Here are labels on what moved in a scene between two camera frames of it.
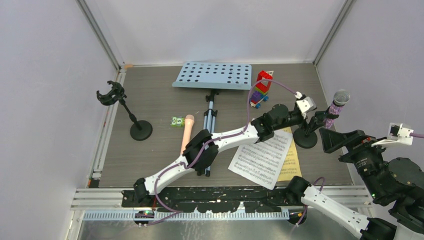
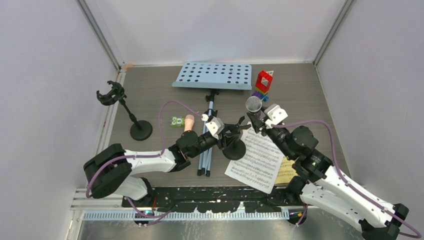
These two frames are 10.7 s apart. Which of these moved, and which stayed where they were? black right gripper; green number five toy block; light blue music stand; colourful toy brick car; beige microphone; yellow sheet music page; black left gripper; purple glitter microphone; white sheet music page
Moved: black right gripper; purple glitter microphone; black left gripper
Stayed: colourful toy brick car; beige microphone; green number five toy block; yellow sheet music page; light blue music stand; white sheet music page
